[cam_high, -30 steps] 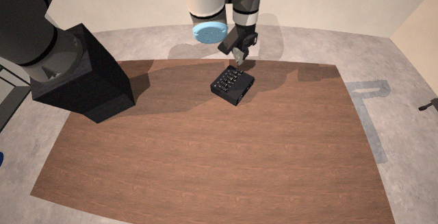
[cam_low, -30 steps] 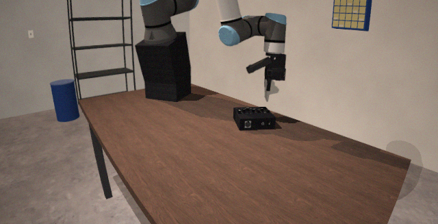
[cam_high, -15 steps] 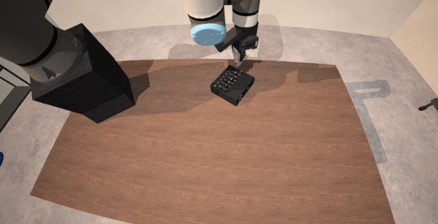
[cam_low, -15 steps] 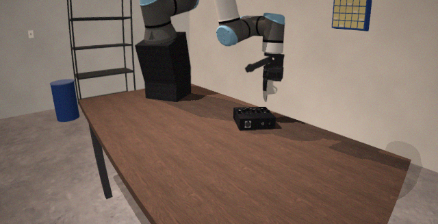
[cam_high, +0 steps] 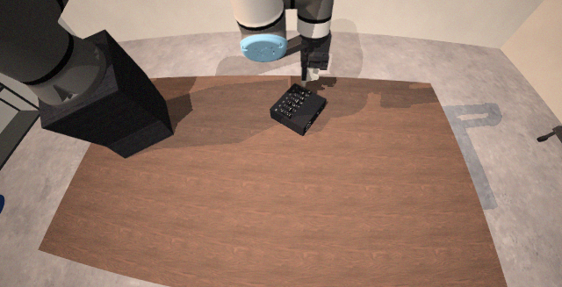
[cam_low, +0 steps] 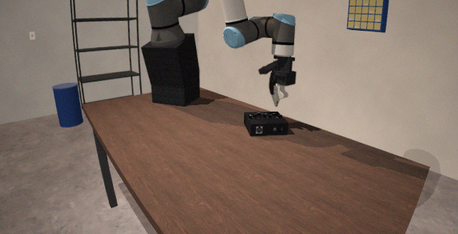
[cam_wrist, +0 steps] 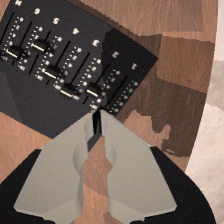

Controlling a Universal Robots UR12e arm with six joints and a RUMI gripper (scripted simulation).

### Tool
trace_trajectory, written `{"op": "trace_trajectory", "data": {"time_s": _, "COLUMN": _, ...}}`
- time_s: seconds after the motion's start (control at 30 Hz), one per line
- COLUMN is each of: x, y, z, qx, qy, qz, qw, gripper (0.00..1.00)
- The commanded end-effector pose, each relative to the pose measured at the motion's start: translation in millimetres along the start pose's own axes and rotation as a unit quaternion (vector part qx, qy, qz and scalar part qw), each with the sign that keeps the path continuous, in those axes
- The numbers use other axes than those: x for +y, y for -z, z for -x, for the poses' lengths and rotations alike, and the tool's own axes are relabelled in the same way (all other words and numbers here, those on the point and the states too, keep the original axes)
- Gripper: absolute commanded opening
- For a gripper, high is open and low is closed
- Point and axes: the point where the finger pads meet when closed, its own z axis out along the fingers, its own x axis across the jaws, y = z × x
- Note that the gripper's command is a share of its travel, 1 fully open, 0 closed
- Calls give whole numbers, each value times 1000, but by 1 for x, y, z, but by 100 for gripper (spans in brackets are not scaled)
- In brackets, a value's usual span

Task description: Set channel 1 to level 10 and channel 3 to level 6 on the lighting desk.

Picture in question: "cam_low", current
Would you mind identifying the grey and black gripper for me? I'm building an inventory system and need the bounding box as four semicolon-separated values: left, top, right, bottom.
269;55;296;107

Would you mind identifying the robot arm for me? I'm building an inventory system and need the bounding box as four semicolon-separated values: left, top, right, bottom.
146;0;296;74

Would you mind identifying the black lighting desk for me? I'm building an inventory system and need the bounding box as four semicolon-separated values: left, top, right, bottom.
244;112;288;136

